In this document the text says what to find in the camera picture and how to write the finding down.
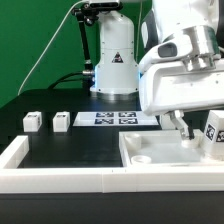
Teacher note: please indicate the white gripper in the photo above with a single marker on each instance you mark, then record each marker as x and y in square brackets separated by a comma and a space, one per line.
[169, 87]

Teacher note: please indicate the white square tabletop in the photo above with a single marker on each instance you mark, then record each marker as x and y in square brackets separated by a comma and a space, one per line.
[162, 149]

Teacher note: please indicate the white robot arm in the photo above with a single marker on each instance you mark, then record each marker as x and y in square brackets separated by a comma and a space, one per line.
[117, 73]

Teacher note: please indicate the white marker sheet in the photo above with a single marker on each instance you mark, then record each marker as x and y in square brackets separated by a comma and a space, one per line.
[120, 118]

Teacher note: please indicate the white U-shaped obstacle fence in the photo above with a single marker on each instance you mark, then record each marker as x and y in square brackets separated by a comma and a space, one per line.
[101, 180]

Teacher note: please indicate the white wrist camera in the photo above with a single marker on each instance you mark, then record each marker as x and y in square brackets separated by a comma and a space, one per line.
[171, 50]

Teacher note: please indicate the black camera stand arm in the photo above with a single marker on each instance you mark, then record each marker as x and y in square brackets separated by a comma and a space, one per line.
[85, 17]

